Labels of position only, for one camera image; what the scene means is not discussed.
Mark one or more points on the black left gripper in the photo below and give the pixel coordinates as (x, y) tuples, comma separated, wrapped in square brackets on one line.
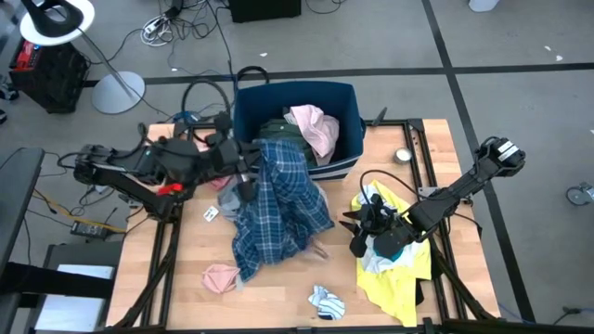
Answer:
[(229, 155)]

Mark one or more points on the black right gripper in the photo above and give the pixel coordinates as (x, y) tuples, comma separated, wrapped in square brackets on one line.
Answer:
[(380, 215)]

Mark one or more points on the dark green shirt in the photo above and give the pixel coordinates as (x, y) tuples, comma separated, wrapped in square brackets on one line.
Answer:
[(278, 127)]

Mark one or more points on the teal garment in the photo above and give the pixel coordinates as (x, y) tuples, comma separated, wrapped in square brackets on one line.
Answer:
[(387, 253)]

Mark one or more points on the white garment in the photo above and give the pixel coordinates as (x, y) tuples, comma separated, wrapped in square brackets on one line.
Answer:
[(376, 264)]

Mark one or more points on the grey garment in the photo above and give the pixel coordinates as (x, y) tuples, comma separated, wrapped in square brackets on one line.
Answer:
[(228, 201)]

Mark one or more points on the blue plaid shirt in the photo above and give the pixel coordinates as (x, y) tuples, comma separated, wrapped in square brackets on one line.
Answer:
[(278, 209)]

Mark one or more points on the white paper tag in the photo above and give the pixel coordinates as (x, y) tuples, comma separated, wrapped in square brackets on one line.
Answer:
[(211, 213)]

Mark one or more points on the navy white striped fabric bin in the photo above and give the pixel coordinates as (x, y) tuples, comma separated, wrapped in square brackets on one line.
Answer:
[(297, 95)]

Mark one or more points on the yellow shirt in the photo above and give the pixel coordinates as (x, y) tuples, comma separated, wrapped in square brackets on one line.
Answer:
[(394, 292)]

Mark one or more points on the white striped sock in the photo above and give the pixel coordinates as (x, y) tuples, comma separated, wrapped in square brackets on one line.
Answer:
[(327, 304)]

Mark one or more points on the salmon pink cloth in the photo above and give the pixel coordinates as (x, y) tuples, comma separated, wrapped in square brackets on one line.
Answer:
[(220, 278)]

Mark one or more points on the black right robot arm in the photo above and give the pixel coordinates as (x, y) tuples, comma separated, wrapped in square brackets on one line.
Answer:
[(464, 184)]

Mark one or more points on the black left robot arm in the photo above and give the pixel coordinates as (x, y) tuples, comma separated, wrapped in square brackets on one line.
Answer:
[(120, 162)]

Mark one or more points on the silver tape roll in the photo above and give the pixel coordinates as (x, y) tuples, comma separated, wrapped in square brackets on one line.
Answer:
[(403, 156)]

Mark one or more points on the black box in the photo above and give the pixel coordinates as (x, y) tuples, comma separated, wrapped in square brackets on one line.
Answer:
[(264, 9)]

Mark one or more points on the white floor lamp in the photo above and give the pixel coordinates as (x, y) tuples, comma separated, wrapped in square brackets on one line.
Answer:
[(118, 93)]

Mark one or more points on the white power strip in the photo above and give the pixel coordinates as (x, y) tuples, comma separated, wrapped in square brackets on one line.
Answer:
[(153, 25)]

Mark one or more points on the black power adapter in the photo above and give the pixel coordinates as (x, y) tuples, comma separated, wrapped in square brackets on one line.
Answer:
[(88, 228)]

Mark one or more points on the black crate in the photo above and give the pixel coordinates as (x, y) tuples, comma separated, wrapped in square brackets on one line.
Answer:
[(55, 81)]

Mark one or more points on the grey caster wheel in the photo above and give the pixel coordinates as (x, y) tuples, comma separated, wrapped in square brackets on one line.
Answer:
[(579, 195)]

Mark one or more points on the black flat bar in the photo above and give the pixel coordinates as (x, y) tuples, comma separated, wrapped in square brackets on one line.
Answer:
[(55, 280)]

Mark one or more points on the black desk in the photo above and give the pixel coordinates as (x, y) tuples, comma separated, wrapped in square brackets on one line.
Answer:
[(18, 195)]

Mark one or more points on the red box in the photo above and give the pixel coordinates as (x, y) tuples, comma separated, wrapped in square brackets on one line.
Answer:
[(27, 53)]

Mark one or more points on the white container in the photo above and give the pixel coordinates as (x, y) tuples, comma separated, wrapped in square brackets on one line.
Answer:
[(482, 4)]

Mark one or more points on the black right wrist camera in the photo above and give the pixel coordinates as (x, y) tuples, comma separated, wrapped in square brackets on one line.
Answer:
[(359, 246)]

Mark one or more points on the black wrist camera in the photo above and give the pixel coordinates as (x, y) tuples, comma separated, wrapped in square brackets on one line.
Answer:
[(246, 188), (359, 246)]

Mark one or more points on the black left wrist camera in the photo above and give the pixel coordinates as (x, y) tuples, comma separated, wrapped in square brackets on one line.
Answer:
[(246, 188)]

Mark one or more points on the black aluminium frame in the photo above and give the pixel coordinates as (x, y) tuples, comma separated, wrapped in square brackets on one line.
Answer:
[(468, 327)]

